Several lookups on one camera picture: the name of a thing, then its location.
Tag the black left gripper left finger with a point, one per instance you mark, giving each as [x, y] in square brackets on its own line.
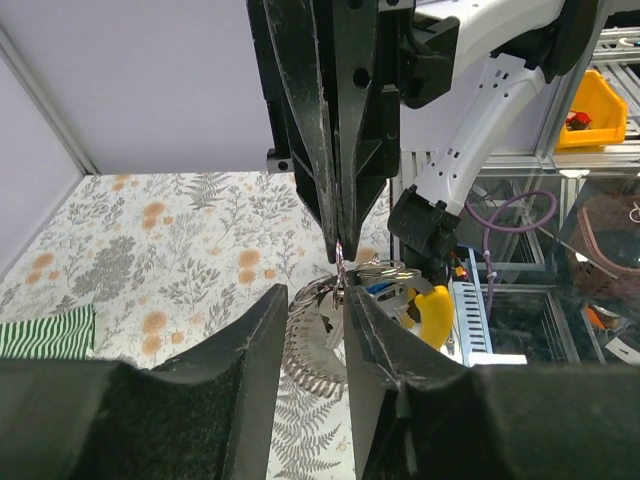
[206, 413]

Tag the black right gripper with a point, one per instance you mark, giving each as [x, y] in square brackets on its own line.
[335, 75]

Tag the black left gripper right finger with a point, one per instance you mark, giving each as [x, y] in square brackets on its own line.
[416, 414]

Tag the large metal keyring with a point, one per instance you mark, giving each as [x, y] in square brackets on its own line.
[315, 324]

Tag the blue tag key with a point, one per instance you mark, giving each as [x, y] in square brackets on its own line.
[384, 291]

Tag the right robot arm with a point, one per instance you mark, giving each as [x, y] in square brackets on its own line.
[523, 46]

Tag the green white striped cloth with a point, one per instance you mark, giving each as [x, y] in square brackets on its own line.
[67, 336]

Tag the floral tablecloth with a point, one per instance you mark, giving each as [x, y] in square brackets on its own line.
[169, 261]

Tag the brown perforated basket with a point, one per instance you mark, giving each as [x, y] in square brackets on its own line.
[605, 261]

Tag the yellow storage bin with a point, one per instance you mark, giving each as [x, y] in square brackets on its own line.
[597, 116]

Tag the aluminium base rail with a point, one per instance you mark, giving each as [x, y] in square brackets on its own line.
[471, 337]

